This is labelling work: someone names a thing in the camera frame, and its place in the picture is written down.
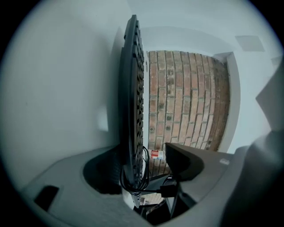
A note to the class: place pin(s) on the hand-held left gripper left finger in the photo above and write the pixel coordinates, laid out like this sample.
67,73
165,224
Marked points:
71,199

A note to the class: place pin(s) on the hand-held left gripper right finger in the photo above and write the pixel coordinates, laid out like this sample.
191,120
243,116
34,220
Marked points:
217,173

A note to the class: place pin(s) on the black keyboard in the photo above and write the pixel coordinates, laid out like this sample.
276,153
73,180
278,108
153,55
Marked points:
131,99

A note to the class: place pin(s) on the small red white box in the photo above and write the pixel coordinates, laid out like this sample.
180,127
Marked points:
157,154

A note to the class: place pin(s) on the white ceiling vent panel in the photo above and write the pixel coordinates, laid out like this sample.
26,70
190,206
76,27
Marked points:
249,43

